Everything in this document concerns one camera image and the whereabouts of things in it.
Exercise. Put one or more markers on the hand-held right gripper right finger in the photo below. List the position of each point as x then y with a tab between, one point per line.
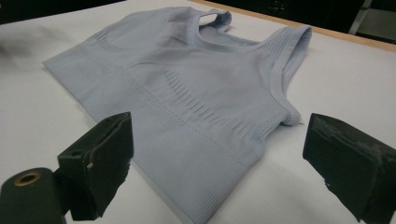
348	165

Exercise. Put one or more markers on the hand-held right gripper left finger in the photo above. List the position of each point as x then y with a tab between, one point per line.
96	165

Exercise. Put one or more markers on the light blue knit tank top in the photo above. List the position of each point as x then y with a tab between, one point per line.
199	99

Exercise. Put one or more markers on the white metal stand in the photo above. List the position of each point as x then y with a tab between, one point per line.
362	15

